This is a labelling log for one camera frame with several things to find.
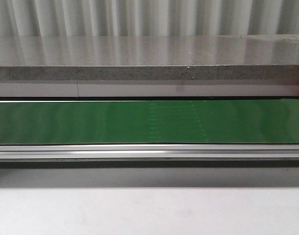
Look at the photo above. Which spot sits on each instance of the green conveyor belt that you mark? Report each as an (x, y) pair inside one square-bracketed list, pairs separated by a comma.
[(175, 121)]

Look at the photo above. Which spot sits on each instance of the aluminium conveyor frame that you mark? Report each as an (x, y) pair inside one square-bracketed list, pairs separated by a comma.
[(149, 155)]

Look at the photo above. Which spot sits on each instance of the grey speckled stone counter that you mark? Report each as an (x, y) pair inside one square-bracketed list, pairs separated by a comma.
[(188, 58)]

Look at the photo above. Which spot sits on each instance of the white pleated curtain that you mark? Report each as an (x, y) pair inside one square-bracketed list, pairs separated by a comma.
[(148, 17)]

